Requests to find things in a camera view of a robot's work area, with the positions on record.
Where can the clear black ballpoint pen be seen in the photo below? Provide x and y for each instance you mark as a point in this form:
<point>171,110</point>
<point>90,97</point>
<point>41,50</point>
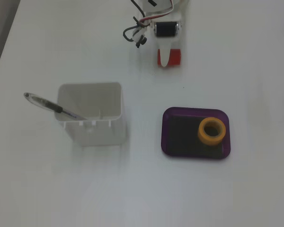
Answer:
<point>49,104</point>

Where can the yellow tape roll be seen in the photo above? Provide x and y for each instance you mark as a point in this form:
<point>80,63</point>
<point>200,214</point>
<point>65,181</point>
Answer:
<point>202,137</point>

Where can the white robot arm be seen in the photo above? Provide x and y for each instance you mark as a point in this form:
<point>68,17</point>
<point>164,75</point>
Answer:
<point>161,7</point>

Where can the white square plastic container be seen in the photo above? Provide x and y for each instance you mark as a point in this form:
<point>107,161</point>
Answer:
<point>99,134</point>

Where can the purple plastic tray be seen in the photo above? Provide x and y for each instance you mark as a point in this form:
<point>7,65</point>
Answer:
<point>166,146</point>

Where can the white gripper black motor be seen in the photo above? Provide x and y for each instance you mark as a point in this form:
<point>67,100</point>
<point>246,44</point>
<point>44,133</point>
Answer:
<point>164,29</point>

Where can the red rectangular cube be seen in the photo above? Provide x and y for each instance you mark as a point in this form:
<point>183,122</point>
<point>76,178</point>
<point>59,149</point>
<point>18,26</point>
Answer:
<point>175,56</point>

